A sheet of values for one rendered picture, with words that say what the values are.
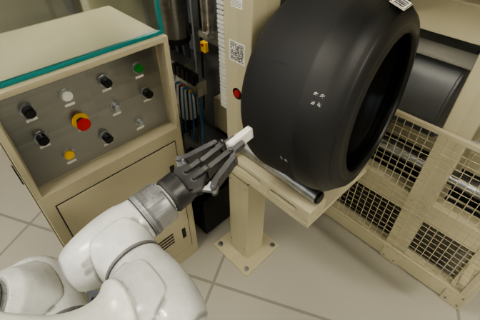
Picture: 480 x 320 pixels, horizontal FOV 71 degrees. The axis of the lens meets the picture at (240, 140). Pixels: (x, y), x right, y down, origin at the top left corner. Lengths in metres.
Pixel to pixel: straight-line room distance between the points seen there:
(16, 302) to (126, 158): 0.60
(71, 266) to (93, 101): 0.65
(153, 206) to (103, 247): 0.11
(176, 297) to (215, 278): 1.42
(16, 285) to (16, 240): 1.55
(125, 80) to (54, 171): 0.37
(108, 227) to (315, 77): 0.51
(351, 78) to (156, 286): 0.55
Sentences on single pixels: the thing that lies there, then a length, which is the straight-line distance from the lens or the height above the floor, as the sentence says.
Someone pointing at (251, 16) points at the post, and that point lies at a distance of 1.05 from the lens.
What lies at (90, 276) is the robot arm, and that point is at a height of 1.20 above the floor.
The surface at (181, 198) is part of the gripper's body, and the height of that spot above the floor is 1.22.
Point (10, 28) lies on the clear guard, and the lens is 1.01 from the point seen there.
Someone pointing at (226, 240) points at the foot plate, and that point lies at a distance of 2.04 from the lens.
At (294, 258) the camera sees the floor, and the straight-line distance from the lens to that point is 2.01.
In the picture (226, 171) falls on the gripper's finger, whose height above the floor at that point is 1.23.
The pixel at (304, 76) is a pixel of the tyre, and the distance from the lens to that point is 0.77.
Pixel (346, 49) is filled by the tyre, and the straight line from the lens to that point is 0.77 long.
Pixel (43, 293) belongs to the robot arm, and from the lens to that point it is 0.90.
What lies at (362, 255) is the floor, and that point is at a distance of 2.11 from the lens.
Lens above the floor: 1.72
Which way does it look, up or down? 41 degrees down
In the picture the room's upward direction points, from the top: straight up
